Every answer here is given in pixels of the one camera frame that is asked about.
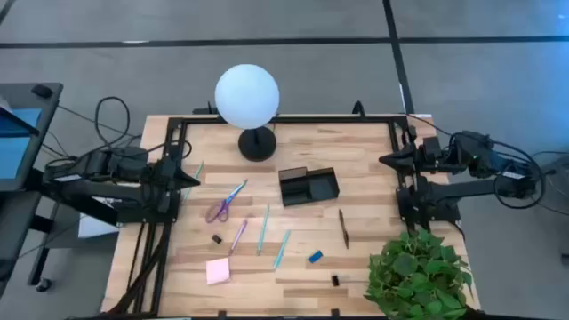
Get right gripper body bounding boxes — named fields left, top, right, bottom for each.
left=413, top=136, right=445, bottom=173

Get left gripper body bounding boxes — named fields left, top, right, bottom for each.
left=153, top=156, right=181, bottom=196

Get teal pencil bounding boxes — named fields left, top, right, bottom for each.
left=256, top=203, right=271, bottom=256
left=184, top=160, right=205, bottom=201

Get purple handled scissors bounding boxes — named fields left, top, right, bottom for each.
left=204, top=179, right=249, bottom=224

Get purple pen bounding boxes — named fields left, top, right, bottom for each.
left=228, top=218, right=249, bottom=257

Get brown pen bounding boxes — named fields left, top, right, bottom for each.
left=338, top=208, right=350, bottom=250

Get pink sticky note pad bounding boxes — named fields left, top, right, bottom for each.
left=205, top=257, right=231, bottom=286

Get black mesh desk organizer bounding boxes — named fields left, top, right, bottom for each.
left=278, top=166, right=341, bottom=207

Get thick teal pen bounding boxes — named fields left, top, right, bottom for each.
left=273, top=228, right=293, bottom=270

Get white globe lamp black base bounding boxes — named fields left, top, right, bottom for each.
left=214, top=63, right=281, bottom=162

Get potted green plant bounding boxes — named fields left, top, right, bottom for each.
left=364, top=228, right=473, bottom=320

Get dark grey side desk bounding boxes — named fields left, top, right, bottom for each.
left=0, top=82, right=64, bottom=294

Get blue screen monitor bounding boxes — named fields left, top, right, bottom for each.
left=0, top=106, right=44, bottom=181

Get black aluminium table frame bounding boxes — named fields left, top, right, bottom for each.
left=104, top=114, right=445, bottom=320

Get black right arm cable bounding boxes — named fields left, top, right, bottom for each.
left=448, top=131, right=547, bottom=210

